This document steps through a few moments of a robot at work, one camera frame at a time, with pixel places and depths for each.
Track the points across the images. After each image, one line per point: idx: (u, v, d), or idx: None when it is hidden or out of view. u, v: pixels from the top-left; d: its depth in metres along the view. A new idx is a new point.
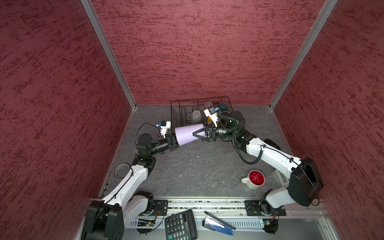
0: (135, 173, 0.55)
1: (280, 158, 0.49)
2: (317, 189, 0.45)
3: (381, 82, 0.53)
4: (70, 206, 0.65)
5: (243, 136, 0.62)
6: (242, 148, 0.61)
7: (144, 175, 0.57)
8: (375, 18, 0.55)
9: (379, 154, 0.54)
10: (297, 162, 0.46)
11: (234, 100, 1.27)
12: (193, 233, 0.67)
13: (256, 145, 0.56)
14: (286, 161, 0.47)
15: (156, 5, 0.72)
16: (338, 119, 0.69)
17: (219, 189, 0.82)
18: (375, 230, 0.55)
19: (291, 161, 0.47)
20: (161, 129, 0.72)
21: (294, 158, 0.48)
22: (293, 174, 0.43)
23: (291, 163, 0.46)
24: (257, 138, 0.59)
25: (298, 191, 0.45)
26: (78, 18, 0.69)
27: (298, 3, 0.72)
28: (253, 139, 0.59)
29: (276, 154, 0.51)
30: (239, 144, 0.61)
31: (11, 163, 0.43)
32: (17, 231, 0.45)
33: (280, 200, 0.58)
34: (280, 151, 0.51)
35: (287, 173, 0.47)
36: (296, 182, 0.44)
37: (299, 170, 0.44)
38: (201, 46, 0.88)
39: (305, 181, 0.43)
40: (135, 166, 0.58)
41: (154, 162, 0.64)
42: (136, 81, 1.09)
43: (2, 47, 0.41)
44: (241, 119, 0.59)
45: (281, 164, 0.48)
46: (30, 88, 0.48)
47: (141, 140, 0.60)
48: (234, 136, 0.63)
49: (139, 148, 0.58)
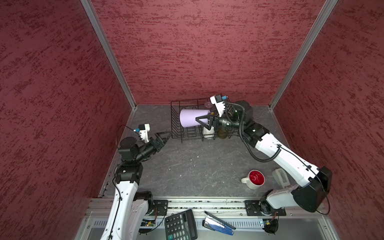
0: (123, 195, 0.48)
1: (296, 164, 0.45)
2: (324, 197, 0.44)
3: (381, 82, 0.53)
4: (70, 206, 0.65)
5: (255, 130, 0.54)
6: (251, 142, 0.54)
7: (134, 190, 0.52)
8: (375, 18, 0.55)
9: (379, 154, 0.54)
10: (315, 171, 0.43)
11: (234, 100, 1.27)
12: (193, 233, 0.67)
13: (270, 143, 0.50)
14: (303, 168, 0.43)
15: (156, 5, 0.72)
16: (338, 118, 0.69)
17: (219, 189, 0.82)
18: (375, 230, 0.55)
19: (309, 169, 0.43)
20: (140, 133, 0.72)
21: (311, 166, 0.44)
22: (310, 186, 0.40)
23: (308, 172, 0.43)
24: (269, 134, 0.52)
25: (307, 201, 0.44)
26: (78, 18, 0.69)
27: (298, 3, 0.72)
28: (266, 135, 0.52)
29: (293, 159, 0.46)
30: (247, 137, 0.53)
31: (11, 162, 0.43)
32: (17, 231, 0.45)
33: (282, 202, 0.58)
34: (297, 155, 0.46)
35: (301, 181, 0.44)
36: (310, 195, 0.42)
37: (315, 182, 0.40)
38: (201, 46, 0.88)
39: (320, 193, 0.40)
40: (121, 182, 0.51)
41: (142, 169, 0.58)
42: (136, 81, 1.09)
43: (2, 47, 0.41)
44: (248, 108, 0.52)
45: (297, 171, 0.44)
46: (30, 88, 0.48)
47: (124, 144, 0.54)
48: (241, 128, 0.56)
49: (122, 153, 0.53)
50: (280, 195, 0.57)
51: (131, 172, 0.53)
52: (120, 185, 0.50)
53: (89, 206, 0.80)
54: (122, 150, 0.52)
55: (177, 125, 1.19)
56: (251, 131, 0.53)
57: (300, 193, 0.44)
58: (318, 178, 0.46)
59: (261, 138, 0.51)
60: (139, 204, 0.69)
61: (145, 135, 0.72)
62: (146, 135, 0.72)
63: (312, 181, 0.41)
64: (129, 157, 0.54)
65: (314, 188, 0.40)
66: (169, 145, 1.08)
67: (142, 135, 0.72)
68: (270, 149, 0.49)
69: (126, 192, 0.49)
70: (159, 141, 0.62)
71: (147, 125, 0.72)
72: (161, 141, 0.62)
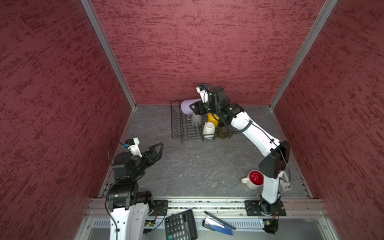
0: (120, 224, 0.44)
1: (262, 137, 0.51)
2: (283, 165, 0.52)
3: (381, 82, 0.53)
4: (70, 206, 0.65)
5: (231, 108, 0.58)
6: (227, 120, 0.60)
7: (131, 213, 0.48)
8: (375, 18, 0.55)
9: (378, 154, 0.54)
10: (277, 143, 0.50)
11: (234, 100, 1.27)
12: (193, 233, 0.67)
13: (242, 120, 0.55)
14: (267, 141, 0.50)
15: (156, 5, 0.72)
16: (338, 119, 0.69)
17: (219, 189, 0.82)
18: (374, 230, 0.55)
19: (272, 142, 0.50)
20: (130, 148, 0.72)
21: (274, 139, 0.51)
22: (270, 154, 0.50)
23: (271, 144, 0.50)
24: (244, 113, 0.57)
25: (268, 168, 0.52)
26: (78, 18, 0.69)
27: (298, 3, 0.72)
28: (241, 113, 0.57)
29: (260, 133, 0.52)
30: (224, 115, 0.58)
31: (11, 163, 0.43)
32: (17, 231, 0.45)
33: (269, 190, 0.61)
34: (264, 131, 0.53)
35: (264, 152, 0.51)
36: (269, 162, 0.49)
37: (275, 152, 0.47)
38: (201, 46, 0.88)
39: (278, 161, 0.47)
40: (115, 210, 0.45)
41: (137, 187, 0.52)
42: (136, 81, 1.09)
43: (2, 47, 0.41)
44: (220, 91, 0.59)
45: (262, 143, 0.51)
46: (30, 88, 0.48)
47: (118, 159, 0.50)
48: (217, 106, 0.64)
49: (117, 170, 0.48)
50: (264, 182, 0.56)
51: (126, 192, 0.48)
52: (114, 213, 0.45)
53: (89, 206, 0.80)
54: (117, 166, 0.48)
55: (177, 126, 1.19)
56: (227, 109, 0.58)
57: (263, 162, 0.52)
58: (279, 148, 0.54)
59: (236, 115, 0.56)
60: (140, 209, 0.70)
61: (135, 149, 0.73)
62: (136, 148, 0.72)
63: (273, 151, 0.48)
64: (123, 174, 0.50)
65: (273, 156, 0.47)
66: (169, 145, 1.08)
67: (132, 149, 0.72)
68: (241, 124, 0.56)
69: (122, 222, 0.45)
70: (154, 155, 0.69)
71: (136, 139, 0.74)
72: (156, 155, 0.61)
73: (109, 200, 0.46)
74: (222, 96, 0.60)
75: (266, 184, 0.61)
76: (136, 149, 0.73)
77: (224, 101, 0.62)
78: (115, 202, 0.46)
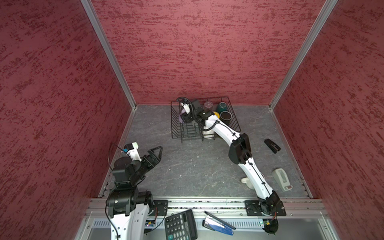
0: (120, 231, 0.44)
1: (227, 132, 0.67)
2: (245, 152, 0.67)
3: (381, 82, 0.53)
4: (70, 206, 0.65)
5: (204, 113, 0.75)
6: (202, 122, 0.75)
7: (131, 219, 0.47)
8: (375, 18, 0.55)
9: (379, 154, 0.54)
10: (237, 136, 0.65)
11: (234, 100, 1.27)
12: (193, 233, 0.67)
13: (211, 120, 0.71)
14: (230, 134, 0.66)
15: (155, 5, 0.72)
16: (338, 118, 0.69)
17: (219, 189, 0.82)
18: (374, 230, 0.55)
19: (234, 135, 0.65)
20: (129, 153, 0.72)
21: (236, 133, 0.66)
22: (232, 145, 0.62)
23: (233, 136, 0.65)
24: (213, 115, 0.74)
25: (233, 156, 0.66)
26: (78, 18, 0.69)
27: (298, 3, 0.72)
28: (211, 116, 0.73)
29: (225, 129, 0.68)
30: (200, 118, 0.74)
31: (11, 163, 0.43)
32: (17, 231, 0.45)
33: (255, 185, 0.67)
34: (228, 127, 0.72)
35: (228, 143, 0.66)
36: (232, 150, 0.64)
37: (236, 142, 0.62)
38: (201, 46, 0.88)
39: (238, 149, 0.63)
40: (115, 216, 0.45)
41: (137, 191, 0.52)
42: (136, 81, 1.09)
43: (2, 47, 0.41)
44: (194, 100, 0.77)
45: (227, 136, 0.66)
46: (30, 88, 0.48)
47: (119, 164, 0.50)
48: (194, 112, 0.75)
49: (117, 174, 0.48)
50: (249, 177, 0.68)
51: (127, 197, 0.47)
52: (114, 220, 0.45)
53: (89, 206, 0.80)
54: (117, 171, 0.48)
55: (177, 125, 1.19)
56: (201, 114, 0.74)
57: (230, 152, 0.66)
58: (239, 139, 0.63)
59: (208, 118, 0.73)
60: (140, 210, 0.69)
61: (134, 154, 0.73)
62: (135, 153, 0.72)
63: (235, 142, 0.62)
64: (123, 178, 0.49)
65: (233, 146, 0.61)
66: (169, 145, 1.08)
67: (132, 154, 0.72)
68: (210, 123, 0.71)
69: (123, 227, 0.45)
70: (154, 158, 0.61)
71: (135, 144, 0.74)
72: (156, 158, 0.61)
73: (109, 207, 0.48)
74: (197, 105, 0.79)
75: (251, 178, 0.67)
76: (135, 154, 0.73)
77: (199, 108, 0.80)
78: (115, 208, 0.46)
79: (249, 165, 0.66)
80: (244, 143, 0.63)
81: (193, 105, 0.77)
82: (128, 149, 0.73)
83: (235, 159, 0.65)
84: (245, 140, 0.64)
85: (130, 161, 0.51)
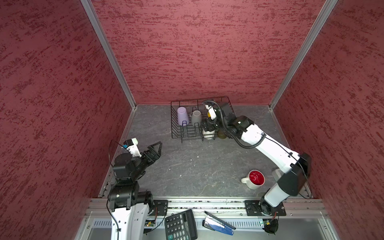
0: (121, 224, 0.45)
1: (278, 151, 0.47)
2: (305, 181, 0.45)
3: (381, 82, 0.53)
4: (70, 206, 0.65)
5: (240, 122, 0.55)
6: (237, 134, 0.56)
7: (132, 213, 0.48)
8: (375, 18, 0.55)
9: (379, 153, 0.54)
10: (296, 157, 0.45)
11: (234, 100, 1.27)
12: (193, 233, 0.67)
13: (254, 134, 0.51)
14: (285, 155, 0.46)
15: (155, 5, 0.72)
16: (338, 119, 0.69)
17: (219, 189, 0.82)
18: (374, 230, 0.55)
19: (290, 156, 0.46)
20: (129, 148, 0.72)
21: (292, 152, 0.46)
22: (292, 171, 0.42)
23: (290, 158, 0.45)
24: (254, 125, 0.54)
25: (290, 185, 0.46)
26: (78, 18, 0.69)
27: (298, 3, 0.72)
28: (250, 126, 0.53)
29: (275, 147, 0.48)
30: (233, 129, 0.55)
31: (11, 163, 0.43)
32: (17, 231, 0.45)
33: (277, 198, 0.59)
34: (278, 143, 0.49)
35: (283, 167, 0.46)
36: (292, 179, 0.44)
37: (297, 168, 0.43)
38: (201, 46, 0.88)
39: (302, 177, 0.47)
40: (116, 210, 0.46)
41: (138, 187, 0.53)
42: (136, 81, 1.09)
43: (2, 47, 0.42)
44: (224, 105, 0.58)
45: (280, 158, 0.46)
46: (30, 88, 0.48)
47: (119, 161, 0.51)
48: (223, 122, 0.61)
49: (118, 171, 0.49)
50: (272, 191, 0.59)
51: (127, 192, 0.48)
52: (116, 213, 0.46)
53: (89, 206, 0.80)
54: (118, 168, 0.48)
55: (177, 125, 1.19)
56: (234, 123, 0.54)
57: (284, 179, 0.47)
58: (299, 163, 0.49)
59: (246, 129, 0.53)
60: (140, 210, 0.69)
61: (134, 150, 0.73)
62: (135, 149, 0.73)
63: (294, 166, 0.43)
64: (124, 174, 0.50)
65: (296, 173, 0.42)
66: (169, 145, 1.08)
67: (132, 150, 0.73)
68: (254, 138, 0.51)
69: (124, 221, 0.45)
70: (154, 154, 0.62)
71: (135, 140, 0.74)
72: (156, 154, 0.62)
73: (110, 201, 0.47)
74: (228, 111, 0.59)
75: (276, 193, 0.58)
76: (135, 150, 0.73)
77: (231, 115, 0.60)
78: (116, 202, 0.47)
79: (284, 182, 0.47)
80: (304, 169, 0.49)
81: (223, 111, 0.58)
82: (128, 145, 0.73)
83: (293, 191, 0.46)
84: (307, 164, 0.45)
85: (130, 157, 0.52)
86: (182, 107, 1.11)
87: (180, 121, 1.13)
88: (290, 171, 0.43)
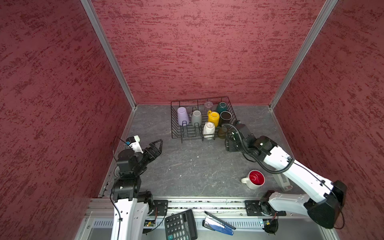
0: (123, 214, 0.47)
1: (309, 179, 0.43)
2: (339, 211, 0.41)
3: (381, 82, 0.53)
4: (70, 206, 0.65)
5: (262, 143, 0.52)
6: (260, 156, 0.52)
7: (134, 206, 0.50)
8: (375, 18, 0.55)
9: (378, 153, 0.54)
10: (329, 186, 0.41)
11: (234, 100, 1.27)
12: (193, 233, 0.67)
13: (279, 157, 0.48)
14: (317, 184, 0.42)
15: (156, 5, 0.72)
16: (338, 119, 0.69)
17: (219, 189, 0.82)
18: (374, 230, 0.55)
19: (322, 184, 0.42)
20: (131, 145, 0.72)
21: (324, 181, 0.42)
22: (327, 202, 0.39)
23: (322, 187, 0.41)
24: (277, 147, 0.51)
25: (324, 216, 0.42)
26: (78, 18, 0.69)
27: (298, 3, 0.72)
28: (274, 148, 0.50)
29: (305, 174, 0.44)
30: (255, 151, 0.51)
31: (11, 163, 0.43)
32: (17, 231, 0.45)
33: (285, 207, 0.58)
34: (308, 169, 0.45)
35: (315, 196, 0.42)
36: (327, 211, 0.40)
37: (333, 199, 0.39)
38: (201, 46, 0.88)
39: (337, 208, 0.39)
40: (119, 201, 0.49)
41: (140, 181, 0.56)
42: (136, 81, 1.09)
43: (2, 47, 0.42)
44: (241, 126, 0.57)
45: (311, 186, 0.43)
46: (30, 88, 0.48)
47: (122, 156, 0.53)
48: (244, 144, 0.58)
49: (121, 166, 0.52)
50: (284, 201, 0.57)
51: (131, 186, 0.51)
52: (118, 204, 0.48)
53: (89, 206, 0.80)
54: (121, 162, 0.51)
55: (177, 125, 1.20)
56: (256, 145, 0.52)
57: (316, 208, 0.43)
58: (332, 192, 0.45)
59: (270, 151, 0.50)
60: (140, 208, 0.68)
61: (136, 147, 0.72)
62: (137, 145, 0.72)
63: (328, 197, 0.39)
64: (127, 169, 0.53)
65: (331, 205, 0.38)
66: (169, 145, 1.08)
67: (134, 147, 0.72)
68: (279, 162, 0.48)
69: (126, 212, 0.47)
70: (155, 150, 0.65)
71: (137, 137, 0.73)
72: (157, 150, 0.64)
73: (114, 193, 0.50)
74: (246, 132, 0.57)
75: (287, 204, 0.56)
76: (137, 147, 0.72)
77: (250, 136, 0.58)
78: (120, 194, 0.50)
79: (301, 199, 0.51)
80: (338, 198, 0.44)
81: (240, 132, 0.56)
82: (130, 142, 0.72)
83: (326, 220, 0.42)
84: (343, 194, 0.41)
85: (132, 152, 0.55)
86: (181, 107, 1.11)
87: (180, 121, 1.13)
88: (324, 203, 0.39)
